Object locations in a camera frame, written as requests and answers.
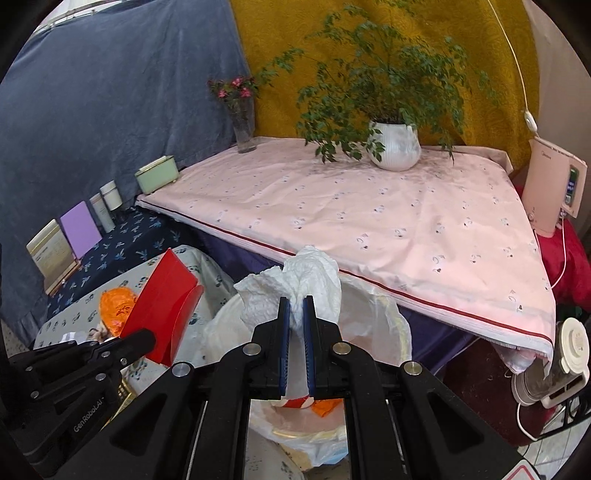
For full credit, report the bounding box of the dark purple cloth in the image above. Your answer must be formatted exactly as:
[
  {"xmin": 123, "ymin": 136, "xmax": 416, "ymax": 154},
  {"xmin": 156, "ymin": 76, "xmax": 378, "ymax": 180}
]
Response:
[{"xmin": 193, "ymin": 225, "xmax": 477, "ymax": 376}]

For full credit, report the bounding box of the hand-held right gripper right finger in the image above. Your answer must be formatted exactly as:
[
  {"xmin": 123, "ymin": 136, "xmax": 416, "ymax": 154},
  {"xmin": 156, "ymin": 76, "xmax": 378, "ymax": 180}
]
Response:
[{"xmin": 302, "ymin": 294, "xmax": 523, "ymax": 480}]

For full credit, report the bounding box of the wooden stand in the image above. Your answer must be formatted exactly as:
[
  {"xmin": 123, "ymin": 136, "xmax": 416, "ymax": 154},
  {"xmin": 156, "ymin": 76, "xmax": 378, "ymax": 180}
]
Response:
[{"xmin": 43, "ymin": 259, "xmax": 82, "ymax": 296}]

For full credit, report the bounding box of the white cable with switch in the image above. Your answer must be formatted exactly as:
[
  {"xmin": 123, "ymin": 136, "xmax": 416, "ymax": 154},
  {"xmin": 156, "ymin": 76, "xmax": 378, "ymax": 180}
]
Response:
[{"xmin": 486, "ymin": 0, "xmax": 539, "ymax": 136}]

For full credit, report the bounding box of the pink appliance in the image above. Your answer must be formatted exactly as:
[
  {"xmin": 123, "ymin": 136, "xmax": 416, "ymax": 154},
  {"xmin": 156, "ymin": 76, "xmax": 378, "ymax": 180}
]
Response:
[{"xmin": 521, "ymin": 138, "xmax": 590, "ymax": 239}]

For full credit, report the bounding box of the pink printed sheet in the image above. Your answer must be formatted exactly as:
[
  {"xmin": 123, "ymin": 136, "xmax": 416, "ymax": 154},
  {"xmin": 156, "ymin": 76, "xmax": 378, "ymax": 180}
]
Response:
[{"xmin": 136, "ymin": 136, "xmax": 557, "ymax": 376}]

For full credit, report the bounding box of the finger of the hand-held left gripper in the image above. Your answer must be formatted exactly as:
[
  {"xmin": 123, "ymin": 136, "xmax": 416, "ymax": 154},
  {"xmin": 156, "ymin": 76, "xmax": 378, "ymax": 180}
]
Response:
[{"xmin": 8, "ymin": 328, "xmax": 157, "ymax": 417}]

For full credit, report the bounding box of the orange plastic bag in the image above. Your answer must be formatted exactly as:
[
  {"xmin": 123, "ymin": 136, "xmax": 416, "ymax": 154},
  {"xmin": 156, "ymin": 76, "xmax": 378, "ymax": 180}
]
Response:
[{"xmin": 99, "ymin": 287, "xmax": 142, "ymax": 340}]

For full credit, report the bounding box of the white paper towel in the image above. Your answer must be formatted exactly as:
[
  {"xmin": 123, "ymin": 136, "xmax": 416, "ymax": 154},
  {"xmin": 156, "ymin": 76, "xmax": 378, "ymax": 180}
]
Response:
[{"xmin": 234, "ymin": 245, "xmax": 344, "ymax": 340}]

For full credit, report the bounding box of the panda printed cloth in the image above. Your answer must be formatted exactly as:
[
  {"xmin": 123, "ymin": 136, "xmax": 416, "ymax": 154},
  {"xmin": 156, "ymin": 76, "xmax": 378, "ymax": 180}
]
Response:
[{"xmin": 32, "ymin": 244, "xmax": 237, "ymax": 398}]

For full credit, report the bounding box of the navy printed cloth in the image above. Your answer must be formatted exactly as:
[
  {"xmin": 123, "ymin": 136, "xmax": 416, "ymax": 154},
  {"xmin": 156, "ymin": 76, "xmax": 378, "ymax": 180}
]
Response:
[{"xmin": 45, "ymin": 205, "xmax": 209, "ymax": 320}]

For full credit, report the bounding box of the mustard yellow cloth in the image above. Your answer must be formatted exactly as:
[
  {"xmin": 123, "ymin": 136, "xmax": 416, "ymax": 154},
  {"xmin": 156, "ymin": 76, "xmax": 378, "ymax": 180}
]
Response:
[{"xmin": 228, "ymin": 0, "xmax": 541, "ymax": 172}]

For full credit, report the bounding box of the purple card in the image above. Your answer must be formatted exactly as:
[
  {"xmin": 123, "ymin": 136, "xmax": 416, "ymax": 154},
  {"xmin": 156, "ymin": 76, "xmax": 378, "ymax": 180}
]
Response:
[{"xmin": 59, "ymin": 200, "xmax": 103, "ymax": 260}]

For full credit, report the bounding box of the cream printed card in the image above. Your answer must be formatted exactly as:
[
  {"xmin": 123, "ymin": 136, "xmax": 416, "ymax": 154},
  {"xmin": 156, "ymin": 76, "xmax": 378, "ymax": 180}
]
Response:
[{"xmin": 26, "ymin": 220, "xmax": 75, "ymax": 280}]

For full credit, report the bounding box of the glass vase with pink flowers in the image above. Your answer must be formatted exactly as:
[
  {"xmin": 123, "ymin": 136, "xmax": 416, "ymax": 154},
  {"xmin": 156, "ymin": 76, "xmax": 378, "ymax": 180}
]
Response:
[{"xmin": 207, "ymin": 76, "xmax": 260, "ymax": 154}]

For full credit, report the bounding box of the white appliance cord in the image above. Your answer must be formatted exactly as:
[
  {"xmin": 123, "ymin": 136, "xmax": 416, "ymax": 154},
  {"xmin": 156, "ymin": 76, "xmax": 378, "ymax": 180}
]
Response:
[{"xmin": 551, "ymin": 220, "xmax": 571, "ymax": 292}]

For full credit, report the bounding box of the white tube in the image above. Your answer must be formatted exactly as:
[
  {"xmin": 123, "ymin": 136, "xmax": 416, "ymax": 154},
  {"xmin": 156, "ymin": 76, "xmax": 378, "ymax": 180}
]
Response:
[{"xmin": 89, "ymin": 192, "xmax": 116, "ymax": 234}]

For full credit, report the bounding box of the blue-grey cloth backdrop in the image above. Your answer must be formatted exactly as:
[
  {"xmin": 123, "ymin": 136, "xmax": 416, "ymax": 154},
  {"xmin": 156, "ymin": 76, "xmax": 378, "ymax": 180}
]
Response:
[{"xmin": 0, "ymin": 0, "xmax": 253, "ymax": 345}]

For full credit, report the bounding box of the red paper box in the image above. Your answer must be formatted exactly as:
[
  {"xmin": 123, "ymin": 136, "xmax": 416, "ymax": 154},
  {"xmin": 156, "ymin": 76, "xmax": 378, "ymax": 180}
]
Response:
[{"xmin": 120, "ymin": 248, "xmax": 205, "ymax": 368}]

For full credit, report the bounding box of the white jar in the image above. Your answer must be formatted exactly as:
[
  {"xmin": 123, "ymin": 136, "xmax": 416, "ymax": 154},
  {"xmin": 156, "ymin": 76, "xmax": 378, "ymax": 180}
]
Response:
[{"xmin": 100, "ymin": 180, "xmax": 123, "ymax": 211}]

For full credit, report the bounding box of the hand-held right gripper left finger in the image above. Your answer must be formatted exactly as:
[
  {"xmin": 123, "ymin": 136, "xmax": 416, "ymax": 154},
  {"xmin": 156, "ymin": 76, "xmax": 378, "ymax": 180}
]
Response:
[{"xmin": 95, "ymin": 296, "xmax": 293, "ymax": 480}]

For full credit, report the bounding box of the red cloth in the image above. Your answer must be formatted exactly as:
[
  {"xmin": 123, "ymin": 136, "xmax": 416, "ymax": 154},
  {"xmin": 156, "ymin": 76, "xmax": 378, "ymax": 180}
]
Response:
[{"xmin": 512, "ymin": 174, "xmax": 591, "ymax": 315}]

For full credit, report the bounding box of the bin with white plastic bag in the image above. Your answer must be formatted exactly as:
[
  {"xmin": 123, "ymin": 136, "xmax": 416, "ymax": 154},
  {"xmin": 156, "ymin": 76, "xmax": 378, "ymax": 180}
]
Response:
[{"xmin": 202, "ymin": 271, "xmax": 414, "ymax": 468}]

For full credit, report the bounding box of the pale green tissue box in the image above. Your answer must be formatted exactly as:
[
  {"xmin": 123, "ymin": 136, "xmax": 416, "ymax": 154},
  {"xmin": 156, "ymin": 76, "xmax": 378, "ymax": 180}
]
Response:
[{"xmin": 134, "ymin": 155, "xmax": 180, "ymax": 195}]

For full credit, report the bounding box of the green plant in white pot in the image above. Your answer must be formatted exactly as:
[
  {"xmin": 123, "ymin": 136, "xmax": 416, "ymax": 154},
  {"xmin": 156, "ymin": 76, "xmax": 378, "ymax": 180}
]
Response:
[{"xmin": 256, "ymin": 2, "xmax": 500, "ymax": 173}]

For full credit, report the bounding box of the orange plastic scrap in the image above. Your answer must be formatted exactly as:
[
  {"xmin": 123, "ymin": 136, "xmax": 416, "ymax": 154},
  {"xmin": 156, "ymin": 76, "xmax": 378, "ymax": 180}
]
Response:
[{"xmin": 312, "ymin": 399, "xmax": 344, "ymax": 417}]

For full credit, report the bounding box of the white kitchen appliance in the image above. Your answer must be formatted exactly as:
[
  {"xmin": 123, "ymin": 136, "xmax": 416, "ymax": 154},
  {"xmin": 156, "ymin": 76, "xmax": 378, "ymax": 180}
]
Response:
[{"xmin": 510, "ymin": 317, "xmax": 590, "ymax": 409}]

